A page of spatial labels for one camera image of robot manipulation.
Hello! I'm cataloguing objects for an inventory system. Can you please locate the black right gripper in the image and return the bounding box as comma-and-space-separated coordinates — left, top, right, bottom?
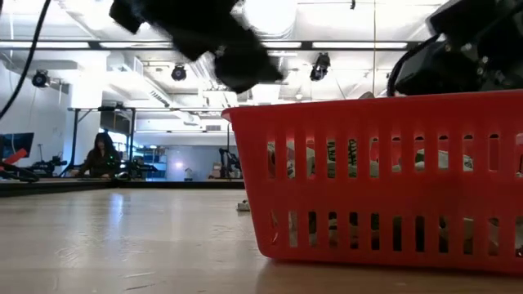
395, 0, 523, 96

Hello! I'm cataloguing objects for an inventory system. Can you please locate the black metal table frame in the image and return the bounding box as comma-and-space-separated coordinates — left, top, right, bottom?
0, 178, 246, 198

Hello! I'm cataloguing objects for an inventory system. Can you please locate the person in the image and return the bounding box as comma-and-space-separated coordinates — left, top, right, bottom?
75, 131, 123, 180

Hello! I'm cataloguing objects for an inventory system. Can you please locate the black left wrist camera cable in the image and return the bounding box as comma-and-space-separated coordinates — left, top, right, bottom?
0, 0, 52, 120

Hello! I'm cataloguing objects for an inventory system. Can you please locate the black background rig frame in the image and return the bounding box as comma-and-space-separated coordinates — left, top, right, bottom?
67, 106, 138, 180

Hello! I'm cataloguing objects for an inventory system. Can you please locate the black ceiling-mounted camera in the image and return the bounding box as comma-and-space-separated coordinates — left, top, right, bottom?
31, 69, 50, 89
170, 63, 188, 82
309, 51, 332, 82

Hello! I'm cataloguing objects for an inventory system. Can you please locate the red angled bar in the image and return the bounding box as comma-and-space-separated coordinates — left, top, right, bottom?
2, 148, 29, 165

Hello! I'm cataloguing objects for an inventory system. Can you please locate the dark wall screen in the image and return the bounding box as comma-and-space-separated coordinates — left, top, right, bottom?
0, 132, 36, 161

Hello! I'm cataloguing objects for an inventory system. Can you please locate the thin vertical hanging pole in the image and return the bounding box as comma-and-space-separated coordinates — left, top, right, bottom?
372, 0, 377, 94

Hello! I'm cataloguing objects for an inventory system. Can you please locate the black angled bar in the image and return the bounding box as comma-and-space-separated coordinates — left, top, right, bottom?
0, 162, 41, 184

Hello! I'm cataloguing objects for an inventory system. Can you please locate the red slotted plastic basket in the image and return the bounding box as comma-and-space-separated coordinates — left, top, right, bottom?
221, 90, 523, 274

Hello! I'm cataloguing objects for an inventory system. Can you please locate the silver ceiling air duct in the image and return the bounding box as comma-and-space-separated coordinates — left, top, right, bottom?
240, 0, 299, 54

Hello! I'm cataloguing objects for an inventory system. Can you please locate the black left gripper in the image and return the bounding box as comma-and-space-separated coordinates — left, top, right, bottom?
108, 0, 284, 95

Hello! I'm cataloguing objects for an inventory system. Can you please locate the black overhead light beam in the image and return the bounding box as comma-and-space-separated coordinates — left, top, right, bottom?
0, 39, 422, 51

